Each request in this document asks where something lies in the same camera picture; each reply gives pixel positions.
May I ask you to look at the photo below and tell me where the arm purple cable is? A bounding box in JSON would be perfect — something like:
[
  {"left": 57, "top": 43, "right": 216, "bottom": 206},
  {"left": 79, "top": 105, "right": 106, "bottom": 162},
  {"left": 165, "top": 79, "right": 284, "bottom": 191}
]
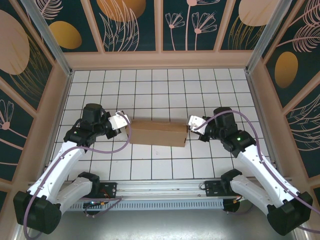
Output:
[
  {"left": 23, "top": 111, "right": 133, "bottom": 238},
  {"left": 194, "top": 111, "right": 320, "bottom": 233}
]

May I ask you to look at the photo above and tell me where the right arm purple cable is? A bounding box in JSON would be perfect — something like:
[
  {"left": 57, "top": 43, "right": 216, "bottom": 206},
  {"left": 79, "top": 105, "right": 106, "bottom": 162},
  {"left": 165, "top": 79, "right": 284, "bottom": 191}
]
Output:
[{"left": 194, "top": 111, "right": 320, "bottom": 233}]

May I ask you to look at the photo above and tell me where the grey metal sheet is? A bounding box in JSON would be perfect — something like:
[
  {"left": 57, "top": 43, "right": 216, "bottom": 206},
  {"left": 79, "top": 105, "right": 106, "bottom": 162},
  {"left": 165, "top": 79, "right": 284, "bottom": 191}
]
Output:
[{"left": 14, "top": 197, "right": 307, "bottom": 240}]

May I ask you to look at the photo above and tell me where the slotted grey cable duct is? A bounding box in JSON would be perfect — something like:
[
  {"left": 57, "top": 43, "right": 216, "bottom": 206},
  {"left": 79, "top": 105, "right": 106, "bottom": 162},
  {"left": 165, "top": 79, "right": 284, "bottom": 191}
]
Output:
[{"left": 59, "top": 199, "right": 225, "bottom": 211}]

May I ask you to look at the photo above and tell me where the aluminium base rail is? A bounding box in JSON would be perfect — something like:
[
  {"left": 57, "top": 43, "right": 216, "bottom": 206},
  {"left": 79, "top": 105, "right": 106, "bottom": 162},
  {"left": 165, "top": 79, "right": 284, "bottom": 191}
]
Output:
[{"left": 24, "top": 178, "right": 297, "bottom": 201}]

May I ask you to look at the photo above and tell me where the aluminium frame post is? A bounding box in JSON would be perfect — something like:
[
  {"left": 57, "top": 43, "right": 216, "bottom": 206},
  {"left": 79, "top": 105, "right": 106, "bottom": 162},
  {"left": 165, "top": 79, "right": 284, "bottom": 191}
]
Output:
[
  {"left": 245, "top": 0, "right": 302, "bottom": 74},
  {"left": 19, "top": 0, "right": 74, "bottom": 76}
]

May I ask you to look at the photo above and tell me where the brown cardboard box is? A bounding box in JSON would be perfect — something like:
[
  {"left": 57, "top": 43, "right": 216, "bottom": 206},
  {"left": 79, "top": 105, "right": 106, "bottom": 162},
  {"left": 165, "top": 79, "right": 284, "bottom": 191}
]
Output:
[{"left": 128, "top": 119, "right": 189, "bottom": 148}]

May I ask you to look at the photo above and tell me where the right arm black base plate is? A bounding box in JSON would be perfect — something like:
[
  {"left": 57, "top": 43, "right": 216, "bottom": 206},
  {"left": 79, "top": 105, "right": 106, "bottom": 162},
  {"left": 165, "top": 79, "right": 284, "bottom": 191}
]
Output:
[{"left": 203, "top": 179, "right": 227, "bottom": 198}]

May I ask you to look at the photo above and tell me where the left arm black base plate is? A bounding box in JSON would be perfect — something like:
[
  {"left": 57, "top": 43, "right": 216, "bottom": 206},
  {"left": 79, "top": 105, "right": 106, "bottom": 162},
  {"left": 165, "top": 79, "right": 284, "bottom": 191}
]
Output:
[{"left": 97, "top": 181, "right": 118, "bottom": 200}]

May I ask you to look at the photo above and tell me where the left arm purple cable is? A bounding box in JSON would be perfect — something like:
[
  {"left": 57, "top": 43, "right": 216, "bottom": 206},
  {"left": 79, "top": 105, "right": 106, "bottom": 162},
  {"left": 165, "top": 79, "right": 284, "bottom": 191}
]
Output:
[{"left": 23, "top": 111, "right": 133, "bottom": 238}]

